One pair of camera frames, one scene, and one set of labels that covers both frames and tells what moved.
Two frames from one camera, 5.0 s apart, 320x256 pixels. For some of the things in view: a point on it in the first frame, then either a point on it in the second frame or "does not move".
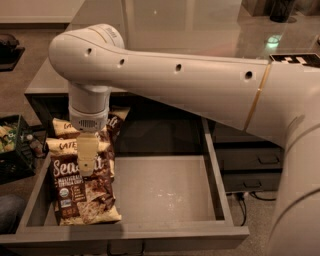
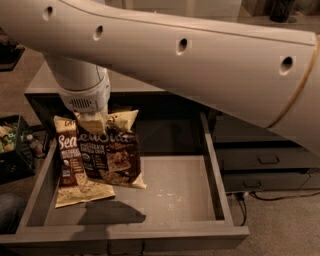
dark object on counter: (280, 10) does not move
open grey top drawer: (171, 193) does not move
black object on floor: (10, 53) does not move
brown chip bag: (63, 128) → (75, 186)
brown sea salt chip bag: (81, 199) → (113, 157)
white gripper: (88, 122) → (87, 99)
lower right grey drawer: (252, 182) does not move
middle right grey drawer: (250, 158) does not move
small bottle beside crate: (36, 146) does not move
